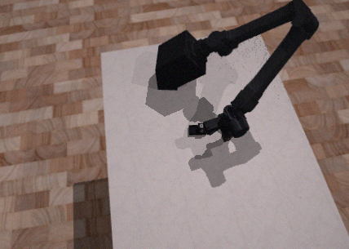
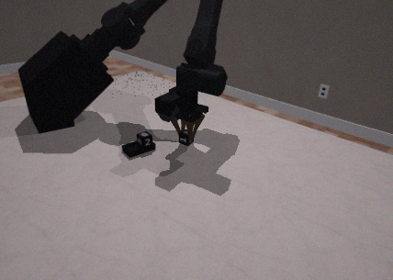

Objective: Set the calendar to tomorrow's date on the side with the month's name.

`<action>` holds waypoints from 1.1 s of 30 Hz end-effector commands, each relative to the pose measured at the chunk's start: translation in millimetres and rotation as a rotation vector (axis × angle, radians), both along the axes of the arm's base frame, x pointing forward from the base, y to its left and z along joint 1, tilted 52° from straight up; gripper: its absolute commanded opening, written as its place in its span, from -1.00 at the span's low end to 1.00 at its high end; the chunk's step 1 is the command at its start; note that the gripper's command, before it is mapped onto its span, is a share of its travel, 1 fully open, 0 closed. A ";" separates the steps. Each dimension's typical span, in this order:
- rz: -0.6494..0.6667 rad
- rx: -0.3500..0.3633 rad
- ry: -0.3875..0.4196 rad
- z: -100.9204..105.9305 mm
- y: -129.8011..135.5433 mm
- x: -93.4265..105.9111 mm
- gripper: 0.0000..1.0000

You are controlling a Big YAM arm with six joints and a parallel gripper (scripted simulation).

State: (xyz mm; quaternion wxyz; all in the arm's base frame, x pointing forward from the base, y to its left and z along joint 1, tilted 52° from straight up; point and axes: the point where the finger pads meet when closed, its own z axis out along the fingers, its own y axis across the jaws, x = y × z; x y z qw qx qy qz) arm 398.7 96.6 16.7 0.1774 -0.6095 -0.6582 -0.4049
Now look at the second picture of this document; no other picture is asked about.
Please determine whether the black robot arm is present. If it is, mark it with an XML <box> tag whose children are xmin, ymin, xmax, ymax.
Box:
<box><xmin>70</xmin><ymin>0</ymin><xmax>228</xmax><ymax>122</ymax></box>

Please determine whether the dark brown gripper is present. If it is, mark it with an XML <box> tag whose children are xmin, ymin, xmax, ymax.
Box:
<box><xmin>171</xmin><ymin>104</ymin><xmax>208</xmax><ymax>141</ymax></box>

